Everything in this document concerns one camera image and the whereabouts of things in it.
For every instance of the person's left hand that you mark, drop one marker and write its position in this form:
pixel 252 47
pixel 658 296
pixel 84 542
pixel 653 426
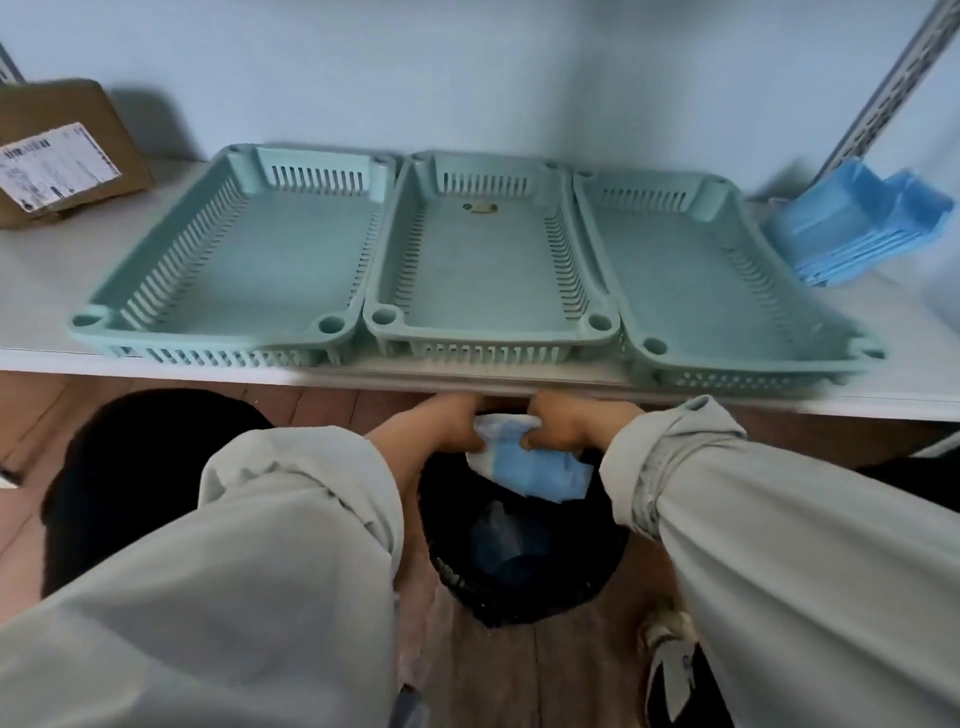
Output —
pixel 439 425

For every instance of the person's right hand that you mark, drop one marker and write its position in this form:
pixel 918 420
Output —
pixel 570 421

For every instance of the person's right fingers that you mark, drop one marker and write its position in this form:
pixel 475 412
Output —
pixel 541 441

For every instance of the blue cloth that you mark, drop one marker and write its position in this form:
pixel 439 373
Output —
pixel 525 469

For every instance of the person's left forearm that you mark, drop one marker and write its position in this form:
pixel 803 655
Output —
pixel 217 577

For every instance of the person's right forearm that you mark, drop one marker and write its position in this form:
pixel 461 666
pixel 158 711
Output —
pixel 795 555

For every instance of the black mesh waste bin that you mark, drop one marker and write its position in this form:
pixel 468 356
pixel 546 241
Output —
pixel 517 555

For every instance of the teal tray with sticker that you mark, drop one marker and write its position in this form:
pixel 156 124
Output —
pixel 487 262

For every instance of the teal plastic basket tray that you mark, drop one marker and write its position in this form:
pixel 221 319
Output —
pixel 240 259
pixel 712 285

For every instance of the person's white shoe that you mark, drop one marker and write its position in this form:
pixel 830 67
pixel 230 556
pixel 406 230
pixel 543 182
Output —
pixel 671 660

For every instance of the stack of blue cloths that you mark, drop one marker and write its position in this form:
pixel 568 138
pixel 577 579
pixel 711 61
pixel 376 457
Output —
pixel 855 221

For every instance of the person's black trouser leg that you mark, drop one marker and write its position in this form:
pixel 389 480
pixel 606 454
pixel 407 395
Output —
pixel 127 480

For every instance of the grey metal shelf upright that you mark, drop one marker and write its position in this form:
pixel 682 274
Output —
pixel 892 86

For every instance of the brown cardboard box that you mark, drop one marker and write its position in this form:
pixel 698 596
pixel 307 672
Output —
pixel 56 150

